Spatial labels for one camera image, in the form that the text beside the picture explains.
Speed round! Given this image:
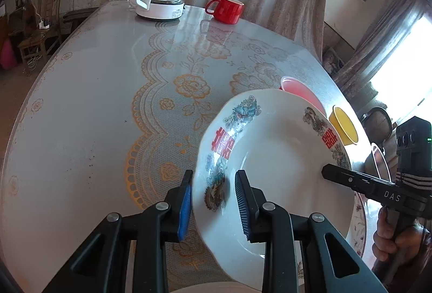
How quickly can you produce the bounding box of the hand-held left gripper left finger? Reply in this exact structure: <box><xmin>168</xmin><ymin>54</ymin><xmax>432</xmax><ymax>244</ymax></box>
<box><xmin>44</xmin><ymin>170</ymin><xmax>194</xmax><ymax>293</ymax></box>

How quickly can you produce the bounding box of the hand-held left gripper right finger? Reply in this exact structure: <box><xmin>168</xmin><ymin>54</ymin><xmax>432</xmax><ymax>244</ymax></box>
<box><xmin>234</xmin><ymin>170</ymin><xmax>389</xmax><ymax>293</ymax></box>

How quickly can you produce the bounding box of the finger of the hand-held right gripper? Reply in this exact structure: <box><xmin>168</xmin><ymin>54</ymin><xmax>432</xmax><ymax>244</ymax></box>
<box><xmin>321</xmin><ymin>164</ymin><xmax>398</xmax><ymax>196</ymax></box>

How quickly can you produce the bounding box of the white dragon print plate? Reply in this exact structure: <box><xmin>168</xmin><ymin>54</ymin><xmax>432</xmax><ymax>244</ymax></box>
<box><xmin>192</xmin><ymin>89</ymin><xmax>355</xmax><ymax>282</ymax></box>

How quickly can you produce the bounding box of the person's right hand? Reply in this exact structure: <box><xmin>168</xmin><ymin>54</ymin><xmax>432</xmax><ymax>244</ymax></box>
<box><xmin>372</xmin><ymin>207</ymin><xmax>426</xmax><ymax>262</ymax></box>

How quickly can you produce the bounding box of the floral rim plate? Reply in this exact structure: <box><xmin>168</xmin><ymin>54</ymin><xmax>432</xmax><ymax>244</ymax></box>
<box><xmin>347</xmin><ymin>193</ymin><xmax>369</xmax><ymax>258</ymax></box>

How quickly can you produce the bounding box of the dark round-back chair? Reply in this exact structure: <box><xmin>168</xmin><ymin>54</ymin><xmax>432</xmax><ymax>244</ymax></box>
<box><xmin>363</xmin><ymin>107</ymin><xmax>395</xmax><ymax>145</ymax></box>

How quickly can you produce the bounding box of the yellow plastic bowl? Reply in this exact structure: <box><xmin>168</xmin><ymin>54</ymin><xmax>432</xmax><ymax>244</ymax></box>
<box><xmin>329</xmin><ymin>106</ymin><xmax>359</xmax><ymax>146</ymax></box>

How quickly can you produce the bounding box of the red plastic bowl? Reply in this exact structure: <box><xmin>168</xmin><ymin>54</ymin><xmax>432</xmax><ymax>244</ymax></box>
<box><xmin>279</xmin><ymin>76</ymin><xmax>327</xmax><ymax>120</ymax></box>

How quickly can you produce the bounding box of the narrow beige window curtain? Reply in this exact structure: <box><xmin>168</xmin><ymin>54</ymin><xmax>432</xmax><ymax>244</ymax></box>
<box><xmin>332</xmin><ymin>0</ymin><xmax>426</xmax><ymax>101</ymax></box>

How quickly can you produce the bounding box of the printed bag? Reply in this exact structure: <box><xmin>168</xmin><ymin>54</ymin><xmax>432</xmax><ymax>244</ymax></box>
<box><xmin>322</xmin><ymin>48</ymin><xmax>345</xmax><ymax>76</ymax></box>

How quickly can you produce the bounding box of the lace print tablecloth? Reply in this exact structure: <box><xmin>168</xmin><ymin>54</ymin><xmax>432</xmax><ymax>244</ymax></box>
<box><xmin>0</xmin><ymin>1</ymin><xmax>368</xmax><ymax>293</ymax></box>

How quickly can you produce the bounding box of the red mug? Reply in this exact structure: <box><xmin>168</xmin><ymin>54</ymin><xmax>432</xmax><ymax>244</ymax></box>
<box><xmin>205</xmin><ymin>0</ymin><xmax>244</xmax><ymax>24</ymax></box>

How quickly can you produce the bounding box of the dark low bench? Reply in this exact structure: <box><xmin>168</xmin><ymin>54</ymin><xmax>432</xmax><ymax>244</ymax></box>
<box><xmin>62</xmin><ymin>8</ymin><xmax>98</xmax><ymax>24</ymax></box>

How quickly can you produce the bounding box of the pink bag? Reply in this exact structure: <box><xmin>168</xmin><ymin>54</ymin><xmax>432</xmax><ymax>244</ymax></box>
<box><xmin>0</xmin><ymin>38</ymin><xmax>17</xmax><ymax>70</ymax></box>

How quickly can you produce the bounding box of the wooden chair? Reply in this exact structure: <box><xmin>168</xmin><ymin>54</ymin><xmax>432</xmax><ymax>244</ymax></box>
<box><xmin>17</xmin><ymin>0</ymin><xmax>65</xmax><ymax>60</ymax></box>

